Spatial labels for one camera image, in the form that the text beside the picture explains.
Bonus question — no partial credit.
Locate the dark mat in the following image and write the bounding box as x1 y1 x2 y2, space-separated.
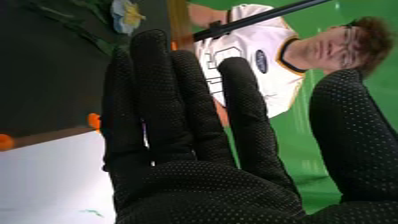
0 0 174 141

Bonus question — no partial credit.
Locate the green sprig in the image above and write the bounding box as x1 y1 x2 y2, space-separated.
24 0 129 56

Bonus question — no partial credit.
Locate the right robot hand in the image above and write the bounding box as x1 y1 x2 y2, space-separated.
97 28 398 224

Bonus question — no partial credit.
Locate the white flower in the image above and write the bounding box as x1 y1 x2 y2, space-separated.
108 0 149 37

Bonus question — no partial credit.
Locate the black pole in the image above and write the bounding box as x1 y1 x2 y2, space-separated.
192 0 334 42

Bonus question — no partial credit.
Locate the white sheet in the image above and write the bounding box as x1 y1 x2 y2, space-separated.
0 131 119 224

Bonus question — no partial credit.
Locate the person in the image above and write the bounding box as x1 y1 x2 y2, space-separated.
186 3 398 128

